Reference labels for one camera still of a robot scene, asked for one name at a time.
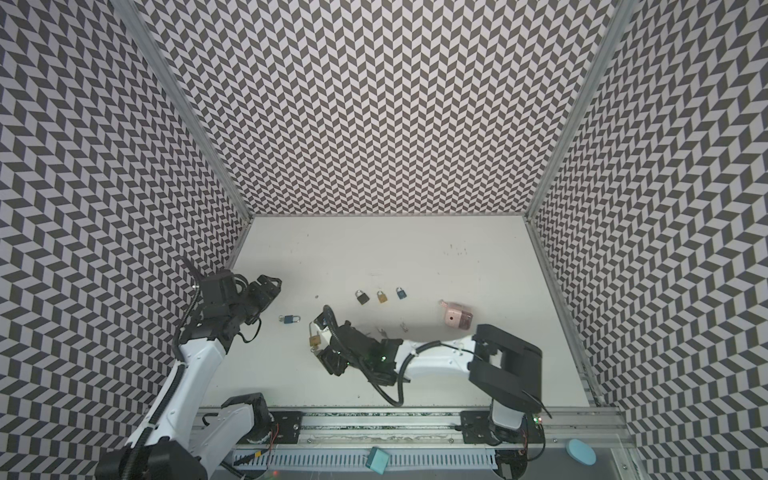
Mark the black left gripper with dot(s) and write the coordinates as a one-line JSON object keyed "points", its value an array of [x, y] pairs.
{"points": [[264, 298]]}

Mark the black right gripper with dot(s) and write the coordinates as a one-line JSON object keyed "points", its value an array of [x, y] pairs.
{"points": [[336, 345]]}

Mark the black padlock with keys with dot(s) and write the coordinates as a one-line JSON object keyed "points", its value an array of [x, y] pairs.
{"points": [[362, 297]]}

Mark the long shackle brass padlock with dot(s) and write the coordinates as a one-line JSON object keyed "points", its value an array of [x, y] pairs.
{"points": [[315, 337]]}

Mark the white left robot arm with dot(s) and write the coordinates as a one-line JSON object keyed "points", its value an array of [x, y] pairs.
{"points": [[164, 445]]}

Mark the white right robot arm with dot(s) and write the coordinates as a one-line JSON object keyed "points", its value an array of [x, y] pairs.
{"points": [[508, 369]]}

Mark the pink pencil sharpener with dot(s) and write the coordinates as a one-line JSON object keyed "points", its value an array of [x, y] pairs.
{"points": [[456, 315]]}

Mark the teal square block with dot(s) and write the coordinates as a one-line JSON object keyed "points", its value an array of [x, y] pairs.
{"points": [[377, 460]]}

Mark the light blue oval object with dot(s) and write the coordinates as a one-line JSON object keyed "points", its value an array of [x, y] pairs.
{"points": [[581, 452]]}

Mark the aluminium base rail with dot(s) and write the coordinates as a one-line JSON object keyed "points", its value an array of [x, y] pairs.
{"points": [[434, 427]]}

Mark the aluminium left corner post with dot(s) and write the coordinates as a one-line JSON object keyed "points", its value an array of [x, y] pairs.
{"points": [[129, 14]]}

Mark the aluminium corner post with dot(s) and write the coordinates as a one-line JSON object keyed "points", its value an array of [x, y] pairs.
{"points": [[129, 14], [595, 73]]}

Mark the aluminium right corner post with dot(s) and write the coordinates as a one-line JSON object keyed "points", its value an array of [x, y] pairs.
{"points": [[595, 73]]}

